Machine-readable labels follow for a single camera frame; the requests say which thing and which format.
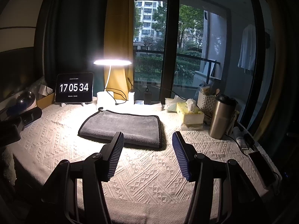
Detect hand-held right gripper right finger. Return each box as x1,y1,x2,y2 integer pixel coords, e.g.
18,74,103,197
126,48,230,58
172,131,271,224

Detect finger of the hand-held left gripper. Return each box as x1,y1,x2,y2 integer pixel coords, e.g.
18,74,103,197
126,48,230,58
0,107,43,131
0,123,22,144

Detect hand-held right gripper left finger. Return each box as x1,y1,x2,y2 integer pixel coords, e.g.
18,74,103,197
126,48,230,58
26,131,125,224

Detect grey towel with black trim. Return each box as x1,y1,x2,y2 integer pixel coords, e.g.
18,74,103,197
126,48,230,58
78,107,167,150

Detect round white and silver device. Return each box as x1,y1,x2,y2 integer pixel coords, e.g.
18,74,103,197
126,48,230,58
16,91,38,110

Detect cardboard box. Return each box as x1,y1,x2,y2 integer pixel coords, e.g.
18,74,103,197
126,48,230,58
36,93,56,110

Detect white textured tablecloth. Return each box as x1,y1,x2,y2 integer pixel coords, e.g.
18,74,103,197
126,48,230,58
12,97,281,215

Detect tablet stand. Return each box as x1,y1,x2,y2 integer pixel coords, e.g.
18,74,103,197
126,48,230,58
60,101,85,107

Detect yellow tissue pack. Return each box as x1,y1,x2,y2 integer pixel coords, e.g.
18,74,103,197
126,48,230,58
176,98,205,124

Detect tablet showing clock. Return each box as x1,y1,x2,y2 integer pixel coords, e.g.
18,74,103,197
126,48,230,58
55,72,95,103

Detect green and white tissue pack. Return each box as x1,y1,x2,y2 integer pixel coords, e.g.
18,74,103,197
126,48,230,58
164,95,186,112

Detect steel tumbler with black lid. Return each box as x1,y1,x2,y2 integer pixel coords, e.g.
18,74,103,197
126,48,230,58
208,94,238,140

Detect white power strip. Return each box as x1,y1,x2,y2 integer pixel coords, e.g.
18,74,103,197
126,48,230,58
134,100,162,111

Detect small white bottle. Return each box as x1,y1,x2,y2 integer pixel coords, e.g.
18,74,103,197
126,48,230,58
234,126,248,148

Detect white plastic basket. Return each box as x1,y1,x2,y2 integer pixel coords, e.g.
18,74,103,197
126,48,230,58
197,82,220,114

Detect black smartphone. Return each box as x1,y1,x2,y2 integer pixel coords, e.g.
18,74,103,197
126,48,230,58
248,150,277,188

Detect white desk lamp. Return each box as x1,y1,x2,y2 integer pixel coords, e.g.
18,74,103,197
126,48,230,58
93,59,133,111

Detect dark curtain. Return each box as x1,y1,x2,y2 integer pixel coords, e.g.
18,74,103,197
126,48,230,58
44,0,110,91

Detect balcony railing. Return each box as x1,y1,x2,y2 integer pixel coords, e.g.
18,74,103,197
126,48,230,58
133,49,221,81

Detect yellow curtain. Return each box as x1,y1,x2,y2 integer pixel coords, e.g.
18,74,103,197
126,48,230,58
104,0,135,98

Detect white hanging shirt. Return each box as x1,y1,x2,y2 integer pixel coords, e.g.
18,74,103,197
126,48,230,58
238,24,257,74

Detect black charging cable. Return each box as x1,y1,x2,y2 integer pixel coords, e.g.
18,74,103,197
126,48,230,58
224,133,257,159

